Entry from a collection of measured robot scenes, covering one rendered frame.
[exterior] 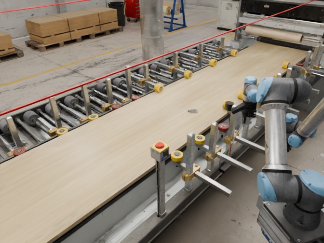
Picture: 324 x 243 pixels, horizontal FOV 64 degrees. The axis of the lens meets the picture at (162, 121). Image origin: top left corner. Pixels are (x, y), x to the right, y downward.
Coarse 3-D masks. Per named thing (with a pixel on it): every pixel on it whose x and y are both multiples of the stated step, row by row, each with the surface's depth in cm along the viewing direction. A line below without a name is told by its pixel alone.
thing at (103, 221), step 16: (240, 112) 246; (208, 144) 220; (144, 176) 167; (128, 192) 160; (144, 192) 174; (112, 208) 154; (128, 208) 167; (80, 224) 139; (96, 224) 149; (112, 224) 160; (64, 240) 134; (80, 240) 143
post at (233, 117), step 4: (232, 116) 185; (236, 116) 185; (232, 120) 186; (236, 120) 188; (232, 124) 188; (232, 128) 189; (228, 132) 194; (232, 132) 191; (228, 136) 195; (232, 136) 194
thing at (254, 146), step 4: (220, 132) 204; (224, 132) 202; (236, 136) 197; (236, 140) 197; (240, 140) 194; (244, 140) 193; (244, 144) 193; (248, 144) 190; (252, 144) 189; (256, 144) 189; (256, 148) 187; (260, 148) 185; (264, 148) 185; (264, 152) 184
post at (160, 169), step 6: (162, 162) 135; (156, 168) 138; (162, 168) 137; (156, 174) 141; (162, 174) 139; (156, 180) 143; (162, 180) 142; (156, 186) 146; (162, 186) 144; (162, 192) 147; (162, 198) 149; (162, 204) 152; (162, 210) 155; (162, 216) 157
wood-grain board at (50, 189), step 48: (144, 96) 245; (192, 96) 244; (48, 144) 185; (96, 144) 185; (144, 144) 184; (0, 192) 148; (48, 192) 148; (96, 192) 147; (0, 240) 123; (48, 240) 123
